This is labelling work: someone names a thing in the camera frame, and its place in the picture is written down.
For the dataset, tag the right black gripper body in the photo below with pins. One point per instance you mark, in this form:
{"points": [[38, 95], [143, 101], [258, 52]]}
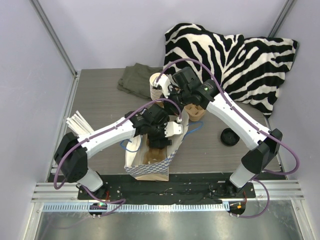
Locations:
{"points": [[172, 100]]}

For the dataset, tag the stack of paper cups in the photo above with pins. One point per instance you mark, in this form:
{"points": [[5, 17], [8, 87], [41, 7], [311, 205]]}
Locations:
{"points": [[155, 93]]}

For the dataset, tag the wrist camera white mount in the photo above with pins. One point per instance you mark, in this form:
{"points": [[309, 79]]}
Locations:
{"points": [[173, 128], [164, 83]]}

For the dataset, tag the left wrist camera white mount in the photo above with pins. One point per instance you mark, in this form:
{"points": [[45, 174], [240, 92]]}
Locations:
{"points": [[173, 128]]}

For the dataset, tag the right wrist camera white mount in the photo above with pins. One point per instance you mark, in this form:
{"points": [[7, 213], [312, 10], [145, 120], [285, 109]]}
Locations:
{"points": [[164, 83]]}

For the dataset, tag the printed paper takeout bag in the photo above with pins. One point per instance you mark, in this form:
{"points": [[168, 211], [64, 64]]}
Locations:
{"points": [[137, 146]]}

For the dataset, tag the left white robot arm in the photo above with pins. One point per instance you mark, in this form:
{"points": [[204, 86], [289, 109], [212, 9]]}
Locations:
{"points": [[74, 152]]}

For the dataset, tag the cardboard cup carrier tray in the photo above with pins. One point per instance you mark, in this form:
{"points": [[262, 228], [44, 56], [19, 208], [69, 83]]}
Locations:
{"points": [[195, 112]]}

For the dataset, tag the single cardboard cup carrier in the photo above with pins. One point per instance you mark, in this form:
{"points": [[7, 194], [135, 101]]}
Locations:
{"points": [[154, 155]]}

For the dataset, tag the bundle of white straws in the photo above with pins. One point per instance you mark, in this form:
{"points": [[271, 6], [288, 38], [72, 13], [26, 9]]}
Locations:
{"points": [[78, 124]]}

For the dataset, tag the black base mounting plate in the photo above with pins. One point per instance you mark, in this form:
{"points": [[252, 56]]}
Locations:
{"points": [[180, 189]]}

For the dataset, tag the zebra print cloth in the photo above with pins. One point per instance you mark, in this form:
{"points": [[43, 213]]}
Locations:
{"points": [[250, 69]]}

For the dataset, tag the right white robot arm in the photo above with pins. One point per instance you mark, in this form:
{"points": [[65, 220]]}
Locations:
{"points": [[263, 144]]}

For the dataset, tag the white slotted cable duct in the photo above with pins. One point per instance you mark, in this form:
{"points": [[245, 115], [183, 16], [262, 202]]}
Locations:
{"points": [[139, 208]]}

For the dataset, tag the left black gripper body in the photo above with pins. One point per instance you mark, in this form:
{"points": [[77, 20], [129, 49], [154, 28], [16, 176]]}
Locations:
{"points": [[159, 143]]}

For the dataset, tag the olive green folded cloth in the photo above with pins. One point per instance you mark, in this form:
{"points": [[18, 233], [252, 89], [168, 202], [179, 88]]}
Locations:
{"points": [[136, 80]]}

